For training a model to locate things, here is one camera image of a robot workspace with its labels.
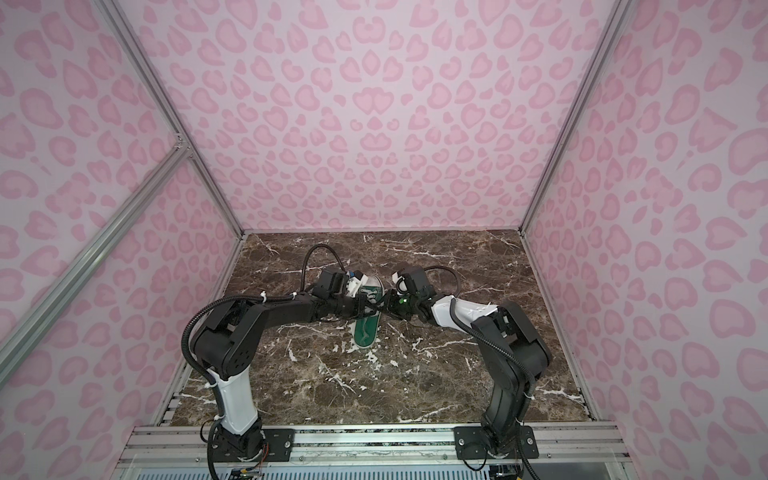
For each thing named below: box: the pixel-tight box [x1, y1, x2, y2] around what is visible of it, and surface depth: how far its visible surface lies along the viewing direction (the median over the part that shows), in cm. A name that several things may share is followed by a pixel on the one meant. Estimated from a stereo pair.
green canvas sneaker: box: [354, 275, 385, 349], surface depth 93 cm
